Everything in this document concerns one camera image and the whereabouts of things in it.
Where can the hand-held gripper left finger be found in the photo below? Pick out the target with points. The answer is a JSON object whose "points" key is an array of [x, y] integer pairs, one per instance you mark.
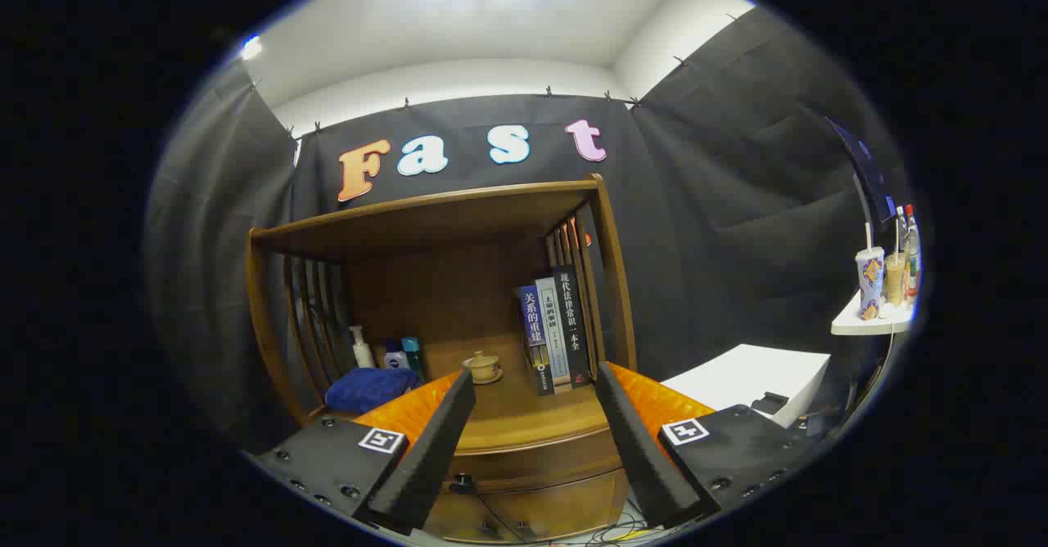
{"points": [[426, 457]]}

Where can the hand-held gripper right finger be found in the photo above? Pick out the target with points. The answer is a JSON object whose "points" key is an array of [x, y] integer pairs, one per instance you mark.
{"points": [[647, 457]]}

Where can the brown wooden drawer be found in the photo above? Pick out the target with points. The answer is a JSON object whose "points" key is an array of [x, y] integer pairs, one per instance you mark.
{"points": [[540, 465]]}

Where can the wooden countertop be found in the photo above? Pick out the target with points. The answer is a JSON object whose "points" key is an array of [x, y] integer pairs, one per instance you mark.
{"points": [[508, 416]]}

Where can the brown wooden cabinet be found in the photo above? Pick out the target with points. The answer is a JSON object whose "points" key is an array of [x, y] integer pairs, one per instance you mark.
{"points": [[442, 285]]}

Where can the blue folded towel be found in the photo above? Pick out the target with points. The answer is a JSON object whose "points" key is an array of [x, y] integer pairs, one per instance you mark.
{"points": [[368, 389]]}

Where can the white bottle with blue cap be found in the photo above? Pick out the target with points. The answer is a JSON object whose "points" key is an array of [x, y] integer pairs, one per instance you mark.
{"points": [[396, 359]]}

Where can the teal blue bottle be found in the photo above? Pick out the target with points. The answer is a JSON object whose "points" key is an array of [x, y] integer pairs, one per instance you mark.
{"points": [[412, 354]]}

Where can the beige saucer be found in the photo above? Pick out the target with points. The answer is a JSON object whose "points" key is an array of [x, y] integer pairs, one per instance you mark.
{"points": [[495, 378]]}

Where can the beige lidded teacup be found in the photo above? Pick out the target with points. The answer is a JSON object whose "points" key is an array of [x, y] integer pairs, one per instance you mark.
{"points": [[481, 364]]}

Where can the white pump bottle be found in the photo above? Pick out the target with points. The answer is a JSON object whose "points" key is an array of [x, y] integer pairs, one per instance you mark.
{"points": [[363, 354]]}

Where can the white box unit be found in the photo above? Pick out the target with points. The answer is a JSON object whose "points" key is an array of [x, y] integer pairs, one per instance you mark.
{"points": [[737, 375]]}

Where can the small black device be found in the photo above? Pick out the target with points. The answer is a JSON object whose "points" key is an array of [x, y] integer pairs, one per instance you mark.
{"points": [[770, 404]]}

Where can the light grey book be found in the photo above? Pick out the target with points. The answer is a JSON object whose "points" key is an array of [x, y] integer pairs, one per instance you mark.
{"points": [[553, 334]]}

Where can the black book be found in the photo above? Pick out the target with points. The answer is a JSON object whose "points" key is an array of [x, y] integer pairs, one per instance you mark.
{"points": [[571, 318]]}

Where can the white shelf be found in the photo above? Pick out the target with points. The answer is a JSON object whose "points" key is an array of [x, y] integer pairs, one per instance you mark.
{"points": [[856, 324]]}

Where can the patterned paper cup with straw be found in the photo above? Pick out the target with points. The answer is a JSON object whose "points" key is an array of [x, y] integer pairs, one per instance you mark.
{"points": [[870, 285]]}

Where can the beige drink cup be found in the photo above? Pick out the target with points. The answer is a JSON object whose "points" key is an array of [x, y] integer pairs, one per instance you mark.
{"points": [[895, 281]]}

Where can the red capped bottle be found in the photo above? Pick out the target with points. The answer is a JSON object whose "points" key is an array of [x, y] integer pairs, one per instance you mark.
{"points": [[913, 252]]}

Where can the clear plastic bottle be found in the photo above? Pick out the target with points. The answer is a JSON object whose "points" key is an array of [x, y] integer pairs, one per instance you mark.
{"points": [[901, 232]]}

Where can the dark monitor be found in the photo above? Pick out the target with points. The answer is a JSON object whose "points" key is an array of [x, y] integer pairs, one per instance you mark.
{"points": [[868, 170]]}

